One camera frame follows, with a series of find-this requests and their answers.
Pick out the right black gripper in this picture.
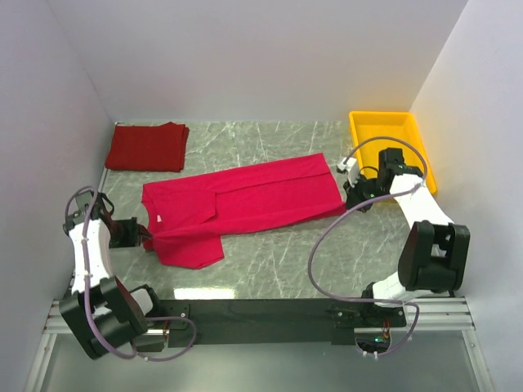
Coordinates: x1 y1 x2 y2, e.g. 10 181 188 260
344 171 390 213

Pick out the pink t shirt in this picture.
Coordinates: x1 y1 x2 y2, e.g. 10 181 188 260
142 154 345 270

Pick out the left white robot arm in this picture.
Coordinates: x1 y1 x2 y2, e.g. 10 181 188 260
59 186 163 359

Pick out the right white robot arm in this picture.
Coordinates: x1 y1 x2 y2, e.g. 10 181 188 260
337 148 471 327

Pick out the yellow plastic tray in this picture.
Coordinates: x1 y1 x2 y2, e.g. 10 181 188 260
349 111 437 195

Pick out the folded dark red t shirt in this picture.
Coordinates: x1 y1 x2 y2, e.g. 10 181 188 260
105 122 190 172

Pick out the black base beam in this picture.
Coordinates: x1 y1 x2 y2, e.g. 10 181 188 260
159 298 407 348

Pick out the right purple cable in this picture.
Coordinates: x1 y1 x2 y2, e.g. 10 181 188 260
306 136 429 359

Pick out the purple cable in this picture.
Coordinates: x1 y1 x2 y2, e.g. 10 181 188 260
65 185 197 363
306 136 429 359

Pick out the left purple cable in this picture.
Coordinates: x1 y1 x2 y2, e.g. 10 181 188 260
65 185 197 363

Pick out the aluminium frame rail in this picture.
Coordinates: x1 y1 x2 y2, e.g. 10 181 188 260
24 167 491 392

